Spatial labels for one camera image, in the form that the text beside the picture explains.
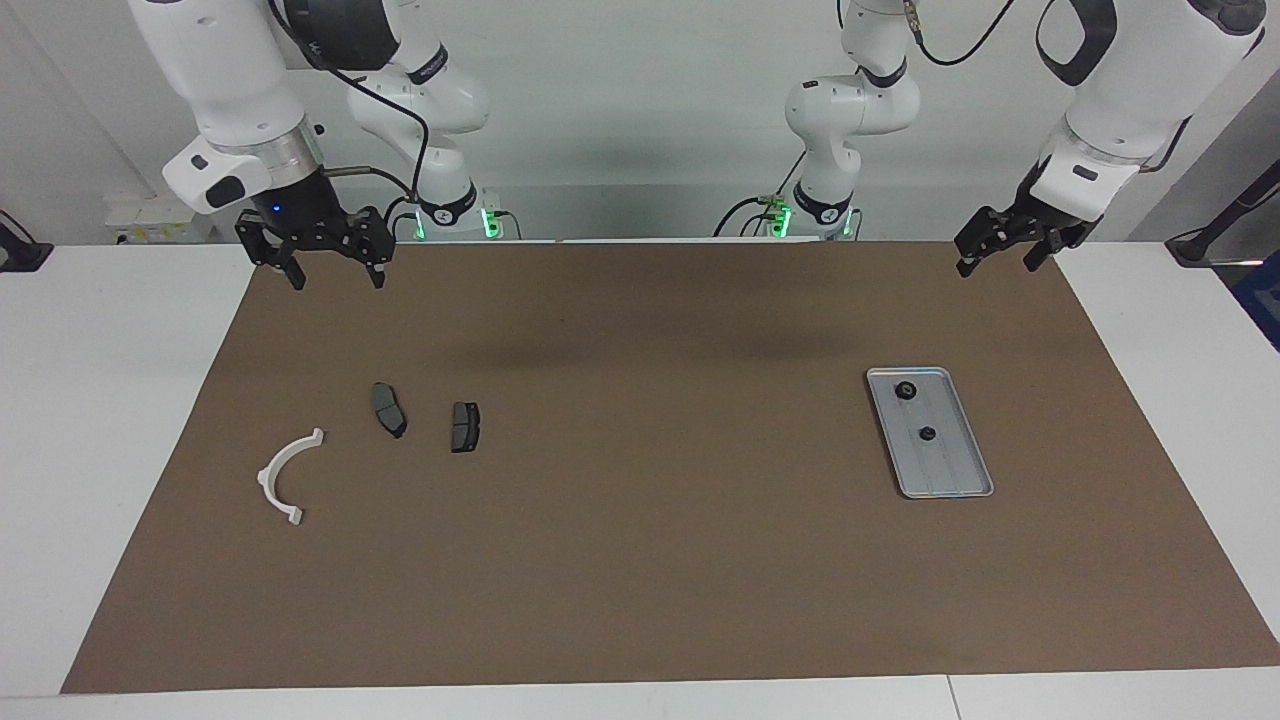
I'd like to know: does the silver metal tray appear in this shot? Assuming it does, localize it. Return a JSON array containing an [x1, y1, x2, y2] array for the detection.
[[866, 367, 995, 499]]

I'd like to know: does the dark grey angled brake pad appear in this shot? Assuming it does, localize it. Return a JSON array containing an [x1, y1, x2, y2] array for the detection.
[[371, 383, 408, 439]]

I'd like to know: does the blue crate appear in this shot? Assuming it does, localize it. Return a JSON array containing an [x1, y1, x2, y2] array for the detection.
[[1232, 255, 1280, 351]]

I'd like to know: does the brown table mat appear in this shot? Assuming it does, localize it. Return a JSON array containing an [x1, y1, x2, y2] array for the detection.
[[60, 240, 1280, 696]]

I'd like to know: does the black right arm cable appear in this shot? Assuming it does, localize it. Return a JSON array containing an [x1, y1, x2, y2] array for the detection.
[[265, 0, 431, 236]]

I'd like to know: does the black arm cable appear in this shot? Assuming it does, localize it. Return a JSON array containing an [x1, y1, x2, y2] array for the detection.
[[903, 0, 1019, 68], [265, 0, 431, 236]]

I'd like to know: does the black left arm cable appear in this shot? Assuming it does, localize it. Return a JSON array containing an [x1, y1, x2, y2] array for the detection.
[[903, 0, 1019, 68]]

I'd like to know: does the white curved plastic bracket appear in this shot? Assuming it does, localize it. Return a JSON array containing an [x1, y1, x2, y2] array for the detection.
[[257, 428, 326, 527]]

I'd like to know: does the black left base cable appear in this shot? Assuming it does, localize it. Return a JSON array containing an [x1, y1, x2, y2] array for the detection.
[[713, 148, 809, 239]]

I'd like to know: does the black clamp mount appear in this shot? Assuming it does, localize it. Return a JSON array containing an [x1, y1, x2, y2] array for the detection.
[[0, 210, 53, 273]]

